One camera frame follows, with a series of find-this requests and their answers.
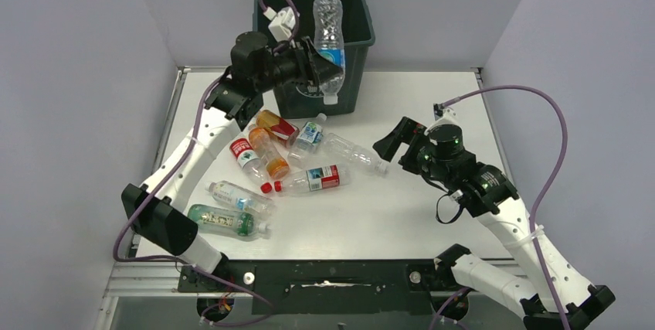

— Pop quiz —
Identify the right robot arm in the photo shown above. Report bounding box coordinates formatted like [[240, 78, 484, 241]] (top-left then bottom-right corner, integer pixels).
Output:
[[373, 117, 616, 329]]

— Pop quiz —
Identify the clear unlabeled bottle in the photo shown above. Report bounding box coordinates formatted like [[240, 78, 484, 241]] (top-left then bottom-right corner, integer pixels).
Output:
[[321, 133, 389, 177]]

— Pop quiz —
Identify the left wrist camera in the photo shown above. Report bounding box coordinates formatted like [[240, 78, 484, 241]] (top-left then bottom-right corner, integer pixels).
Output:
[[263, 6, 296, 42]]

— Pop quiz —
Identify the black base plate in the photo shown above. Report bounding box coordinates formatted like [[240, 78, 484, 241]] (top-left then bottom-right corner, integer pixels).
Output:
[[178, 259, 469, 326]]

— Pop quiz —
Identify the blue white label bottle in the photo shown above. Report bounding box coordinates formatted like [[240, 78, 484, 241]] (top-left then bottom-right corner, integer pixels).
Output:
[[287, 113, 327, 168]]

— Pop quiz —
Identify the dark green trash bin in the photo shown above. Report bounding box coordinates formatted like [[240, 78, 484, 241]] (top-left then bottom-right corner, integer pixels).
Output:
[[273, 0, 375, 119]]

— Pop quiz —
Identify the light blue label bottle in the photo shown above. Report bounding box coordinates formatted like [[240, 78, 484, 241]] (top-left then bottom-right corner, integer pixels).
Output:
[[205, 181, 276, 216]]

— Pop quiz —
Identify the green tea bottle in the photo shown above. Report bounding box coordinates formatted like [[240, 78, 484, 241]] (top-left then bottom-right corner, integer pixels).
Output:
[[187, 204, 270, 240]]

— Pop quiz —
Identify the purple cable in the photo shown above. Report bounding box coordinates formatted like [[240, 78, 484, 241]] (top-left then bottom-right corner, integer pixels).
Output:
[[427, 85, 570, 330], [112, 0, 300, 328]]

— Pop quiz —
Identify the orange drink bottle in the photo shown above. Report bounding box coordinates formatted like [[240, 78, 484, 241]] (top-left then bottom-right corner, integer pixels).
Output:
[[248, 124, 290, 181]]

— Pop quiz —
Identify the aluminium front rail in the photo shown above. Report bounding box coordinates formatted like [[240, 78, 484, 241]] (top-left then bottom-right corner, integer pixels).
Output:
[[106, 259, 450, 298]]

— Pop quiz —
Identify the blue label clear bottle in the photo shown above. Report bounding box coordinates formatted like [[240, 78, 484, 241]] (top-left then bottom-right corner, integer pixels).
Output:
[[313, 0, 346, 105]]

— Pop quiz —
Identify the red label bottle left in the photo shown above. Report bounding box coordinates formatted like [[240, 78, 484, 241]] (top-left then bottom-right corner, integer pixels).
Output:
[[228, 134, 273, 194]]

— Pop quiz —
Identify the red orange tea bottle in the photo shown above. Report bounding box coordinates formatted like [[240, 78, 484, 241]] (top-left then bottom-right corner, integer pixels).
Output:
[[255, 110, 300, 148]]

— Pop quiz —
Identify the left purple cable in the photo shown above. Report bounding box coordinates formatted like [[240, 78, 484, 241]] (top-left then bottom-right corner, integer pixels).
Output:
[[112, 0, 300, 328]]

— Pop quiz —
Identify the red white label bottle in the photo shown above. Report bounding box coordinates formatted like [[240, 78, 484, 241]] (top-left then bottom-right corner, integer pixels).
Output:
[[273, 164, 352, 196]]

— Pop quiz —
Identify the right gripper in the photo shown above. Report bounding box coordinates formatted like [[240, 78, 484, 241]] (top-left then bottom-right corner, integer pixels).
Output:
[[372, 117, 452, 185]]

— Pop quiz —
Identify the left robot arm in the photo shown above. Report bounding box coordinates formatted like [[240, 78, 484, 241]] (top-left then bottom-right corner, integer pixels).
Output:
[[120, 31, 344, 274]]

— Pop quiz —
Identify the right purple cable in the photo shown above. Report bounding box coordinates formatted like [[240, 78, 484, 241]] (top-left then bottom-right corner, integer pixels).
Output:
[[427, 85, 570, 330]]

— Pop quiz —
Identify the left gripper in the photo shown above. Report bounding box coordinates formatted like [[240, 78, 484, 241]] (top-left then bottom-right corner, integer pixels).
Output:
[[254, 36, 341, 93]]

